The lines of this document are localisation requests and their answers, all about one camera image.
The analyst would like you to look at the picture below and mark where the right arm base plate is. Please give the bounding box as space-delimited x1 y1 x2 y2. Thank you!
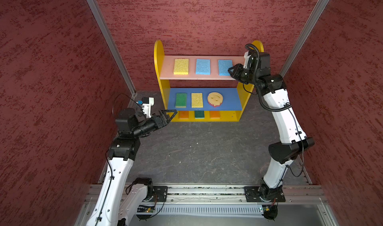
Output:
244 184 286 203

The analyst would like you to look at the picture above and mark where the orange sponge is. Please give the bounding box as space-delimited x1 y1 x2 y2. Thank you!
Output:
209 111 220 119

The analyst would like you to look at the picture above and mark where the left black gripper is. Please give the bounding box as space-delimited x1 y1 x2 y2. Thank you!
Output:
133 110 178 137

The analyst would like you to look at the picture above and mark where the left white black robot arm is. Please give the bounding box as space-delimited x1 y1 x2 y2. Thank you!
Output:
86 108 177 226

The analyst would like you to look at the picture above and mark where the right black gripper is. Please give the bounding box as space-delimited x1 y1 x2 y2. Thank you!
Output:
229 63 260 84

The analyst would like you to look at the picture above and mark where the yellow sponge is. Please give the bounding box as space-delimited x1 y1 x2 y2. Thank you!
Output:
191 92 203 108
173 58 189 75

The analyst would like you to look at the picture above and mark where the yellow shelf with coloured boards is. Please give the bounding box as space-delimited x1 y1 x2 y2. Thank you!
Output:
154 40 253 122

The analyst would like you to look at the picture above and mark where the tan orange-backed sponge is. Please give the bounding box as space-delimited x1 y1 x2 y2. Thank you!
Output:
179 111 190 120

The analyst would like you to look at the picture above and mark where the dark green sponge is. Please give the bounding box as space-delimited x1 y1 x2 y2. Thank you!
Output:
194 111 205 119

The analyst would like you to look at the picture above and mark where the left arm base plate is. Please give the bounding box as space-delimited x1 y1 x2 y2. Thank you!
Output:
143 186 169 203

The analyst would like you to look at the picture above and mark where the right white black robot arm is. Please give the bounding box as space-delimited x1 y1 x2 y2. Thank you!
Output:
228 51 315 202

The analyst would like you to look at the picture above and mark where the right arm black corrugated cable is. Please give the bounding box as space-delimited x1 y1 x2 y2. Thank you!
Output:
243 43 292 112

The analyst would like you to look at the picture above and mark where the round smiley face sponge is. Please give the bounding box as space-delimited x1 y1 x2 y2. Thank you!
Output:
207 92 223 107

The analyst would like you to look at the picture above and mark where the aluminium mounting rail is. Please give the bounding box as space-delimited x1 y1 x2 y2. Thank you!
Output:
85 184 327 204

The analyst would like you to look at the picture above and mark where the bright green sponge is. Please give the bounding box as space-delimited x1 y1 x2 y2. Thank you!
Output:
175 93 188 108

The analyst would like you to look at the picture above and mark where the light blue sponge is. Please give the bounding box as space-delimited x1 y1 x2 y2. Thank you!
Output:
218 59 233 76
195 59 210 75

